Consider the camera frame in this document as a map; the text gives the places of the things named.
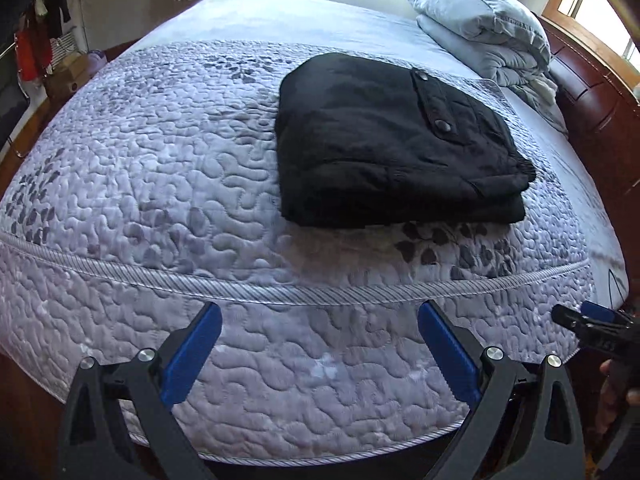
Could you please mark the person's right hand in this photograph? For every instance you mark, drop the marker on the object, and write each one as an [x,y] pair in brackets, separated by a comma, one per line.
[609,400]

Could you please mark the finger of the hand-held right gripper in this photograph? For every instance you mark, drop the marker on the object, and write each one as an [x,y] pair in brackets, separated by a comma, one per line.
[600,310]
[600,335]

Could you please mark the light grey crumpled sheet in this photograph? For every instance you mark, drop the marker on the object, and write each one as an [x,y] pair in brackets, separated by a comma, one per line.
[542,95]

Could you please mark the red garment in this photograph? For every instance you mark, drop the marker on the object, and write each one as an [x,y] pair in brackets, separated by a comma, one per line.
[32,55]

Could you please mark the wooden headboard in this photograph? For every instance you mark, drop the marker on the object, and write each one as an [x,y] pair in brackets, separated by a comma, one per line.
[595,90]

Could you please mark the grey-blue folded comforter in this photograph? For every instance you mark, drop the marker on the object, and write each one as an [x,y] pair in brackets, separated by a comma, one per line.
[465,15]

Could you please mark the grey quilted mattress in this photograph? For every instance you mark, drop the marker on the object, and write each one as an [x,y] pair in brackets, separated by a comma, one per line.
[175,185]

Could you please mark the black pants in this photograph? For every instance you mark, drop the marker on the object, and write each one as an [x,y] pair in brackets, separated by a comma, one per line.
[375,150]

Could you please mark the cardboard box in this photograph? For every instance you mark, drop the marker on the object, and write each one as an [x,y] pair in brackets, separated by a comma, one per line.
[70,75]

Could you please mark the black hanging garment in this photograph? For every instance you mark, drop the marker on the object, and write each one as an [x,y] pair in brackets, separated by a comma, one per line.
[55,5]

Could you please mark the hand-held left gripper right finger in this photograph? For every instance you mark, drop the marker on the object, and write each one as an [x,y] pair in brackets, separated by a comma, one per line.
[447,350]

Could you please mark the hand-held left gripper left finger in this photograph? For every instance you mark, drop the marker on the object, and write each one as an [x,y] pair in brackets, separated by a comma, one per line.
[192,355]

